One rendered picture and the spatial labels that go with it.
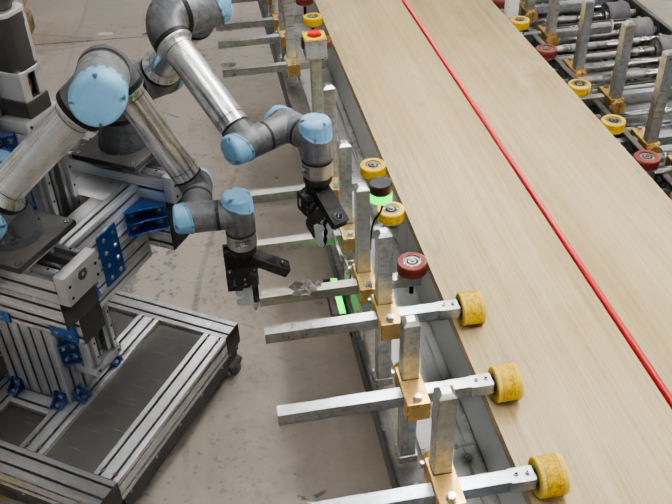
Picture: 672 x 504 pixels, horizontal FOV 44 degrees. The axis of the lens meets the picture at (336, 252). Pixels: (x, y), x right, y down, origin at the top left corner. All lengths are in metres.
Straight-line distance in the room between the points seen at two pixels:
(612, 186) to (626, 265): 0.38
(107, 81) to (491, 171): 1.27
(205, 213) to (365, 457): 1.23
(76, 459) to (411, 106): 1.60
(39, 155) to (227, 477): 1.39
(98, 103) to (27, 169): 0.24
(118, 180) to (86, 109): 0.78
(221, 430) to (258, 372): 0.30
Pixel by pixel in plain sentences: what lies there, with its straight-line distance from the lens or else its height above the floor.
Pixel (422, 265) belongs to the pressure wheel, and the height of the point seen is 0.91.
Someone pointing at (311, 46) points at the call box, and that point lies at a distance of 2.69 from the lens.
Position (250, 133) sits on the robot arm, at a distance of 1.95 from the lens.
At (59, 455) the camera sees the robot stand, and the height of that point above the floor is 0.21.
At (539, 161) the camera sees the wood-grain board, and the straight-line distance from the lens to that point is 2.68.
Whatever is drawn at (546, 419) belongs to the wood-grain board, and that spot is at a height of 0.90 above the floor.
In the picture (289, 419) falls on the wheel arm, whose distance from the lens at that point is 1.76.
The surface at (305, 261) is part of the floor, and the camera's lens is 3.69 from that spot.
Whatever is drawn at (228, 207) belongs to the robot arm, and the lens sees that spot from 1.99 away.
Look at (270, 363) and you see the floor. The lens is 3.23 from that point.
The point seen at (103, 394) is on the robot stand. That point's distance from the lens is 2.95.
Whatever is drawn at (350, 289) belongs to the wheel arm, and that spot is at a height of 0.85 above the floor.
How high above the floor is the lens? 2.26
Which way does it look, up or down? 37 degrees down
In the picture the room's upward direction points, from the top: 2 degrees counter-clockwise
